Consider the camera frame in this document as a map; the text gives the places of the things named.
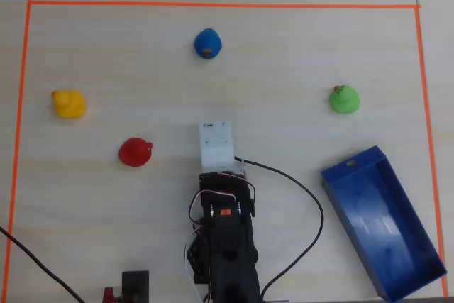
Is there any orange tape strip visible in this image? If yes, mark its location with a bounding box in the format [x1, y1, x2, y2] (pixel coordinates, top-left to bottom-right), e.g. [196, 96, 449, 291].
[414, 4, 450, 299]
[27, 0, 422, 9]
[1, 0, 33, 303]

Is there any long black cable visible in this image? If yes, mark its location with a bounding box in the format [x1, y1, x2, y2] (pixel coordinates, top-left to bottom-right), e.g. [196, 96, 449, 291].
[0, 225, 87, 303]

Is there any red rubber duck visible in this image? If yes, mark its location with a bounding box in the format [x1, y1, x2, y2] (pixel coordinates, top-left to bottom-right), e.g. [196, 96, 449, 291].
[118, 137, 154, 167]

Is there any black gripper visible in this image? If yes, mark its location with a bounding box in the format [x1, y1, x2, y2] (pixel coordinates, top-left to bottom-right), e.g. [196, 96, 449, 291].
[198, 171, 251, 194]

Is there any blue rubber duck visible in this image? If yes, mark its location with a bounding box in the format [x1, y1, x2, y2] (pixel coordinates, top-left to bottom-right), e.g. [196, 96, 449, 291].
[194, 28, 223, 60]

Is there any white camera box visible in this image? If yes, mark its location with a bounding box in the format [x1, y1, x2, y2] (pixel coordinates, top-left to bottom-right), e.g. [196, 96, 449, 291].
[198, 121, 246, 178]

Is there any black camera cable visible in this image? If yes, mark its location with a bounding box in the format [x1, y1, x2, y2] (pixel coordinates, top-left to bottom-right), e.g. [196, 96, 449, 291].
[233, 155, 325, 300]

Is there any blue plastic box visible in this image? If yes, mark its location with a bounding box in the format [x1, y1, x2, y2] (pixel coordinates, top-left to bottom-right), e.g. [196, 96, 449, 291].
[321, 145, 448, 302]

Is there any green rubber duck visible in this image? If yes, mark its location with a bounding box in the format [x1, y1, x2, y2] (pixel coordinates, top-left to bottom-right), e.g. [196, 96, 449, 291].
[328, 84, 360, 115]

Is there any black camera stand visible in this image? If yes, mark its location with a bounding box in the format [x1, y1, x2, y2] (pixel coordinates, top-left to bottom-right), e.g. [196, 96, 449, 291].
[120, 270, 150, 303]

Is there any yellow rubber duck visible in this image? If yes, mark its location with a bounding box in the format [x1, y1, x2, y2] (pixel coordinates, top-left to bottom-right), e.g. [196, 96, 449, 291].
[51, 89, 87, 119]

